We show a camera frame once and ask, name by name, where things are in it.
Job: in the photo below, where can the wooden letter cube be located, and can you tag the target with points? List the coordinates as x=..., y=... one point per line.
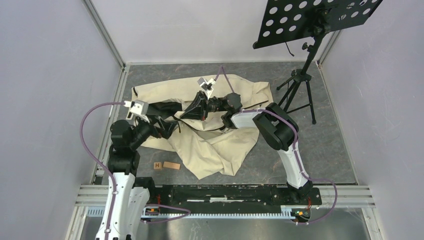
x=157, y=165

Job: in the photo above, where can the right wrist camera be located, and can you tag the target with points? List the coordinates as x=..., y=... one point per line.
x=207, y=86

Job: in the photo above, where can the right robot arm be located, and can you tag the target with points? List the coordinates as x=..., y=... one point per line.
x=277, y=128

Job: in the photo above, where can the cream zip-up jacket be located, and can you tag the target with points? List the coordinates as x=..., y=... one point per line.
x=204, y=147

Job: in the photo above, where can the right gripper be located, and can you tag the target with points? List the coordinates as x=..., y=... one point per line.
x=198, y=109

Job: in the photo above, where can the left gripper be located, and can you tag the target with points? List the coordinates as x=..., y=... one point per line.
x=166, y=127

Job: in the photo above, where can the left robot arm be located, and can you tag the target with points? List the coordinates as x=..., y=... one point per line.
x=130, y=198

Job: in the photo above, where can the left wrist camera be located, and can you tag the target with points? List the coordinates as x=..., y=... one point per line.
x=137, y=108

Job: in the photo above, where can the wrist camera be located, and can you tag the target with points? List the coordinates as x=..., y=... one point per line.
x=137, y=108
x=207, y=86

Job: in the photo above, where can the black perforated music stand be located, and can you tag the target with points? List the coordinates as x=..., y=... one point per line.
x=290, y=20

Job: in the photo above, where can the wooden rectangular block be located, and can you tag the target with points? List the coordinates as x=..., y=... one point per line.
x=171, y=165

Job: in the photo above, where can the white slotted cable duct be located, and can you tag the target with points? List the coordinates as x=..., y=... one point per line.
x=284, y=213

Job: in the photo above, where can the aluminium frame rail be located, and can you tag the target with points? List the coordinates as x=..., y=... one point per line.
x=101, y=27

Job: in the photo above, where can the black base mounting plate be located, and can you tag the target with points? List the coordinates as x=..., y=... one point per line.
x=232, y=198

